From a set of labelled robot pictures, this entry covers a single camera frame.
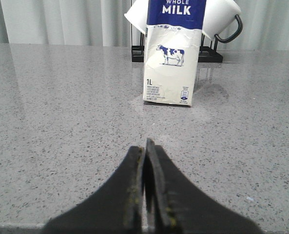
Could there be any black wire mug rack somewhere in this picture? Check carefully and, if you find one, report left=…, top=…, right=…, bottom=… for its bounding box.
left=131, top=0, right=224, bottom=63

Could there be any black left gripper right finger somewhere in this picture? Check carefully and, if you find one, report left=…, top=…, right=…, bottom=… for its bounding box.
left=144, top=139, right=262, bottom=234

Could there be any whole milk carton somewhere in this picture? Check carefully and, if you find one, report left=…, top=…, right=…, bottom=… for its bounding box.
left=143, top=0, right=206, bottom=106

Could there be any white mug black handle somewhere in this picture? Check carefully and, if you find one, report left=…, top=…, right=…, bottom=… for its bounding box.
left=202, top=0, right=243, bottom=43
left=124, top=0, right=149, bottom=35

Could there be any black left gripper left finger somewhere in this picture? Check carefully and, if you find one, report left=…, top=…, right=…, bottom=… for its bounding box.
left=42, top=146, right=144, bottom=234

